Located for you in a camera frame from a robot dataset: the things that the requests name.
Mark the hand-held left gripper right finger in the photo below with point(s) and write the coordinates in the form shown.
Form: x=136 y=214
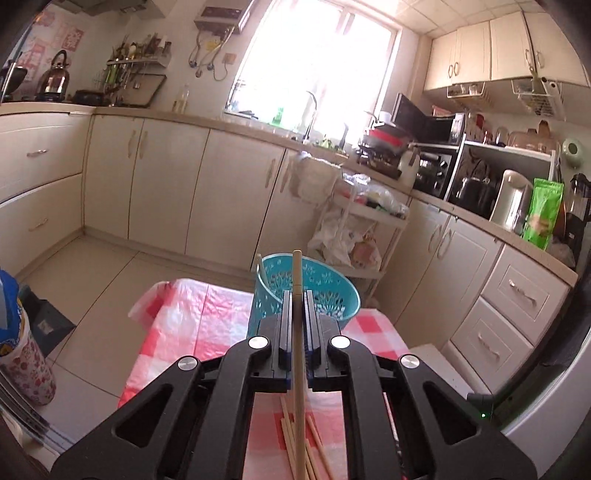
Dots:
x=310 y=332

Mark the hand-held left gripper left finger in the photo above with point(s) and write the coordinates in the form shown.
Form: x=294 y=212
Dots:
x=287 y=332

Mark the teal perforated plastic basket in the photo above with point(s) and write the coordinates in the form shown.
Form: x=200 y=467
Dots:
x=265 y=309

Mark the wooden chopstick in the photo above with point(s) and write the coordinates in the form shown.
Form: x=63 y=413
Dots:
x=286 y=429
x=319 y=445
x=262 y=270
x=298 y=277
x=312 y=465

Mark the white appliance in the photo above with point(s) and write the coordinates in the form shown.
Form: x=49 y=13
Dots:
x=554 y=406

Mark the white plastic bags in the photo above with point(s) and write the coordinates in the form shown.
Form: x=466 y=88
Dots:
x=337 y=240

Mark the red checkered tablecloth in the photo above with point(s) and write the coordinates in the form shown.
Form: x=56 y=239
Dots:
x=184 y=323

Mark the cream panelled base cabinets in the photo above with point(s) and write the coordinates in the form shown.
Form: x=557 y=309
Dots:
x=485 y=286

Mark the white rolling cart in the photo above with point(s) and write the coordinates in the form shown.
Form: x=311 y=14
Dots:
x=374 y=221

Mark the hanging clear plastic bag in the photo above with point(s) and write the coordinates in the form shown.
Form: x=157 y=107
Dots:
x=311 y=177

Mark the stacked cooking pans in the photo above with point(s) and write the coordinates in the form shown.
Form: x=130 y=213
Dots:
x=383 y=143

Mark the green snack bag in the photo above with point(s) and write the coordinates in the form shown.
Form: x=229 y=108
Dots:
x=544 y=212

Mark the black toaster oven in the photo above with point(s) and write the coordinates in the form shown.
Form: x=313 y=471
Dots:
x=434 y=168

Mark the white thermos jug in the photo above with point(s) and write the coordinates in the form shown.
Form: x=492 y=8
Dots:
x=510 y=198

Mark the green bottle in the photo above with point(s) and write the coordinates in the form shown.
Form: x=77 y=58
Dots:
x=280 y=116

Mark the sink faucet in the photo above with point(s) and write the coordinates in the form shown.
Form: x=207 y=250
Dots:
x=314 y=104

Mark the black microwave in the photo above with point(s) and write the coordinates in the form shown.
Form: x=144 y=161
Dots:
x=425 y=122

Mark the dark box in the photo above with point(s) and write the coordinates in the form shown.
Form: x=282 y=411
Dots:
x=46 y=318

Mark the clear oil bottle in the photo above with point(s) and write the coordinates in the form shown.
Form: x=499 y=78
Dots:
x=183 y=99

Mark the white countertop shelf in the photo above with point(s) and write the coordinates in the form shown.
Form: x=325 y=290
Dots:
x=508 y=151

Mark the floral printed container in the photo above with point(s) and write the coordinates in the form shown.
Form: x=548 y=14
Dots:
x=25 y=369

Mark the pale green round object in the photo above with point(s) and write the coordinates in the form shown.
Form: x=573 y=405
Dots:
x=572 y=152

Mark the row of glass jars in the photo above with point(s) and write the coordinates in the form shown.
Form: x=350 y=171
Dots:
x=512 y=136

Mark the kitchen window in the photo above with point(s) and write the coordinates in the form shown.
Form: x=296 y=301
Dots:
x=318 y=60

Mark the blue plastic bag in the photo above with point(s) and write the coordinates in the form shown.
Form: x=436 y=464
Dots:
x=9 y=300

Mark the cream drawer cabinet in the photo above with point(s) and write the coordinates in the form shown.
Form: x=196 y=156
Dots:
x=41 y=184

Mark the black gas stove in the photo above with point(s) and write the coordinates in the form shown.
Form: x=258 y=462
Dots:
x=87 y=97

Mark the shiny metal kettle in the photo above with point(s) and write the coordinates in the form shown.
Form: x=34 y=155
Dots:
x=53 y=78

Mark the black wok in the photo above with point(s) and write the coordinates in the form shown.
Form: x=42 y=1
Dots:
x=14 y=78

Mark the wall utensil rack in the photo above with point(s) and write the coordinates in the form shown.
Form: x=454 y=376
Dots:
x=134 y=60

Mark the wall water heater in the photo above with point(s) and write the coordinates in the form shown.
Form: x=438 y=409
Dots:
x=221 y=16

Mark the cream wall cabinets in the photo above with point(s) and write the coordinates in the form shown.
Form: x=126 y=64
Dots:
x=489 y=50

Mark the pink wall poster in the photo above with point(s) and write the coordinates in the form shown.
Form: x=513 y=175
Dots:
x=51 y=37

